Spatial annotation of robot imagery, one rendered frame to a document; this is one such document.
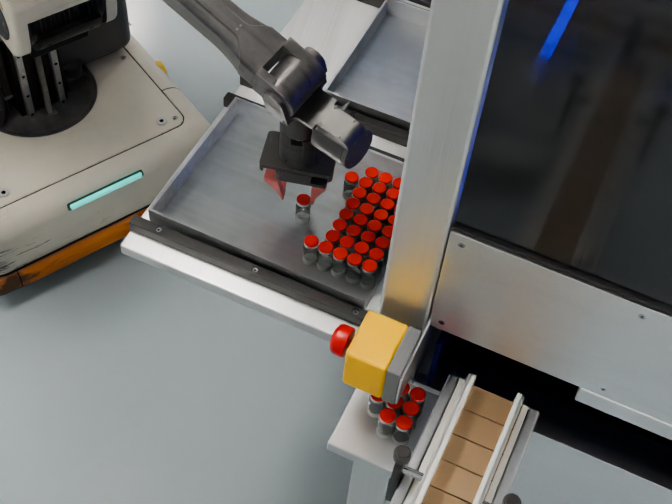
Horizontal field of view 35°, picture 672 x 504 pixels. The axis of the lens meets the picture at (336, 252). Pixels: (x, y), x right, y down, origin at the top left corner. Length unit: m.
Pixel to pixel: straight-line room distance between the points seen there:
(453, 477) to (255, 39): 0.58
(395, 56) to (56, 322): 1.13
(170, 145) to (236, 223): 0.96
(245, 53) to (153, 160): 1.18
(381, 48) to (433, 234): 0.71
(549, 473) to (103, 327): 1.32
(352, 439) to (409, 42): 0.76
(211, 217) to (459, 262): 0.49
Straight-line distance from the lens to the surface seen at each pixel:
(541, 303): 1.19
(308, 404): 2.39
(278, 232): 1.54
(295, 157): 1.42
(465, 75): 0.99
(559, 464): 1.47
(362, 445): 1.36
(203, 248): 1.50
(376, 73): 1.78
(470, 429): 1.34
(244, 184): 1.60
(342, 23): 1.87
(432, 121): 1.05
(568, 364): 1.27
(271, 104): 1.33
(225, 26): 1.32
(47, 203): 2.41
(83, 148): 2.49
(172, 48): 3.12
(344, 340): 1.28
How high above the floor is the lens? 2.10
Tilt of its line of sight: 53 degrees down
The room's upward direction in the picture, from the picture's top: 6 degrees clockwise
